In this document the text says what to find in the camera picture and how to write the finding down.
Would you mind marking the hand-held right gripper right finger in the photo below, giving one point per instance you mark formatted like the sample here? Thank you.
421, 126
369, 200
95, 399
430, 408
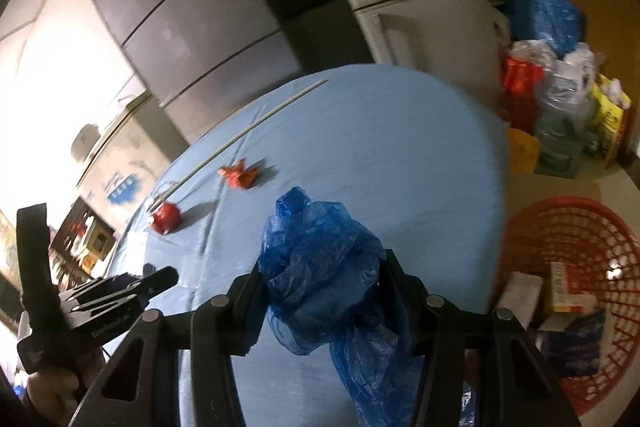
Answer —
406, 294

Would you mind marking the dark framed pictures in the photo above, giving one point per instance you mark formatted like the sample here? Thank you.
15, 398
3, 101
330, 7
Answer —
82, 239

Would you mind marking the orange and white box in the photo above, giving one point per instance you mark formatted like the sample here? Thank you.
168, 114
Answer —
565, 289

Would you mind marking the person's left hand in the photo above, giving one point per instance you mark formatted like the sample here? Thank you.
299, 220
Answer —
52, 389

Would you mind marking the orange crumpled wrapper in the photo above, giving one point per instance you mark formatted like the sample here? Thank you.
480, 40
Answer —
241, 175

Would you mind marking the yellow plastic bucket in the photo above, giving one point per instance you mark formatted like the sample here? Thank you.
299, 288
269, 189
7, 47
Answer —
522, 152

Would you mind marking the red plastic basket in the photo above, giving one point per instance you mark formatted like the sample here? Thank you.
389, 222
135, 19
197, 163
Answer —
620, 332

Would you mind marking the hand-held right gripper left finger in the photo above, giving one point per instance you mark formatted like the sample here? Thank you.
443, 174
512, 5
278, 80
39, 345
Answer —
252, 309

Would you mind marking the red crumpled ball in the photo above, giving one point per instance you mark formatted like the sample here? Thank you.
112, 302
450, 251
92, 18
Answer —
166, 218

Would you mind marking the thin white stick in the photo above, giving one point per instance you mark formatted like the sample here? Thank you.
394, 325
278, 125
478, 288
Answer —
240, 133

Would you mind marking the white carton box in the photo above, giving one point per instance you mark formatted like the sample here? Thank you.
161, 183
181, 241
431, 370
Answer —
520, 299

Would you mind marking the large hanging blue bag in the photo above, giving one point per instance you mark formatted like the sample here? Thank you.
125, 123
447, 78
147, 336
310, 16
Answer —
547, 14

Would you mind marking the silver refrigerator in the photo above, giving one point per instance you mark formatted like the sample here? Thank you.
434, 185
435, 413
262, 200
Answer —
175, 32

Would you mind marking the red shopping bag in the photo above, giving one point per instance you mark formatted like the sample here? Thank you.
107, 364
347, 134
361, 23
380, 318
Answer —
520, 82

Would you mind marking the yellow printed bag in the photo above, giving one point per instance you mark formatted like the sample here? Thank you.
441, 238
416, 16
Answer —
607, 122

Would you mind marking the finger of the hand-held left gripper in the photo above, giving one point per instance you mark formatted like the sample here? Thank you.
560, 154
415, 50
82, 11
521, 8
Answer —
155, 282
107, 284

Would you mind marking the round table with blue cloth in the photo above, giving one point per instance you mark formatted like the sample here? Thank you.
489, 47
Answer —
375, 132

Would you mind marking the white round appliance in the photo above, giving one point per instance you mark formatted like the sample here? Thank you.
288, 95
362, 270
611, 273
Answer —
84, 139

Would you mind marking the clear plastic water jug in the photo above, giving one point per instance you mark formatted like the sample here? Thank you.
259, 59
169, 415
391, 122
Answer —
562, 147

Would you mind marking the clear crumpled plastic bags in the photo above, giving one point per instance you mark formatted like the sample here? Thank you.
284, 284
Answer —
565, 77

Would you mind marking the blue plastic bag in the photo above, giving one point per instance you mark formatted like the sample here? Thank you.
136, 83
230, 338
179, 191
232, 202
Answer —
320, 267

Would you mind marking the dark blue packet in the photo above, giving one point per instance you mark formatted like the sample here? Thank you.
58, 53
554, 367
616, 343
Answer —
575, 342

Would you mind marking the white refrigerator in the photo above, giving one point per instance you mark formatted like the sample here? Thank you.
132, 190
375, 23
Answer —
425, 7

